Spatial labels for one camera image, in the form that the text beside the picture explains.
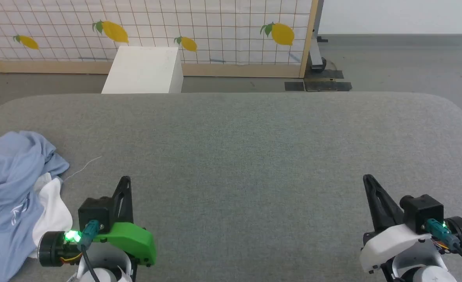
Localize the white box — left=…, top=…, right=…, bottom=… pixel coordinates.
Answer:
left=101, top=46, right=184, bottom=94

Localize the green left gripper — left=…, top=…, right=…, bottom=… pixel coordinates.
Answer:
left=92, top=176, right=157, bottom=268

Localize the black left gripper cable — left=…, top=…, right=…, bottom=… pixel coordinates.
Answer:
left=77, top=219, right=101, bottom=282

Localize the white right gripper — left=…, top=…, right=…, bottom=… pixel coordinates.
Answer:
left=359, top=174, right=432, bottom=273

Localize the thin white thread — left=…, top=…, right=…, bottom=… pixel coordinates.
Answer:
left=63, top=156, right=102, bottom=183

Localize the grey metal stand leg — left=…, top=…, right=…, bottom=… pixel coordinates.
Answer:
left=309, top=0, right=328, bottom=73

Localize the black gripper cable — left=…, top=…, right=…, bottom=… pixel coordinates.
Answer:
left=77, top=219, right=101, bottom=282
left=426, top=219, right=462, bottom=277

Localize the long black floor tape patch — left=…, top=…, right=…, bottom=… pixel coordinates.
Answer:
left=305, top=80, right=352, bottom=92

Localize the white garment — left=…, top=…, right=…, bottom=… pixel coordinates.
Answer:
left=29, top=172, right=73, bottom=259

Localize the light blue garment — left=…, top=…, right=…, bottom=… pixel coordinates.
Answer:
left=0, top=131, right=70, bottom=282

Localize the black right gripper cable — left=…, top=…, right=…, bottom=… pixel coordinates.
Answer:
left=426, top=219, right=462, bottom=277

